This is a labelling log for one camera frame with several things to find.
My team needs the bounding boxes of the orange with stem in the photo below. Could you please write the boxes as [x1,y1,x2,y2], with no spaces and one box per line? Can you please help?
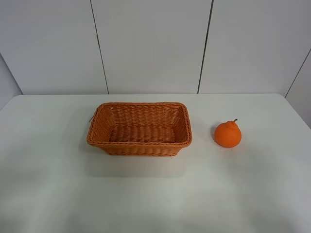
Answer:
[214,119,242,148]

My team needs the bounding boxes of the orange wicker basket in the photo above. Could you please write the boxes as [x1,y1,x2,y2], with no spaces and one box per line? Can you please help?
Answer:
[86,102,192,156]

